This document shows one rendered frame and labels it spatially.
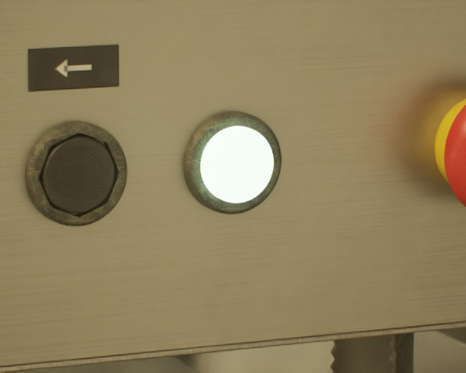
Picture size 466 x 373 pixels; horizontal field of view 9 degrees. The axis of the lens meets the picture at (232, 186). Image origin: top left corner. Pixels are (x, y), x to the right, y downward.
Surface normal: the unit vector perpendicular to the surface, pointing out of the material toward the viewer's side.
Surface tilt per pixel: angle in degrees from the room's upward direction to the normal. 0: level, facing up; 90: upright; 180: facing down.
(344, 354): 58
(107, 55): 90
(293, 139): 90
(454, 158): 88
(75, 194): 90
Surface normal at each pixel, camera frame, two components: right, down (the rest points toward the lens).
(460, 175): -0.33, 0.29
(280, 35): 0.40, 0.16
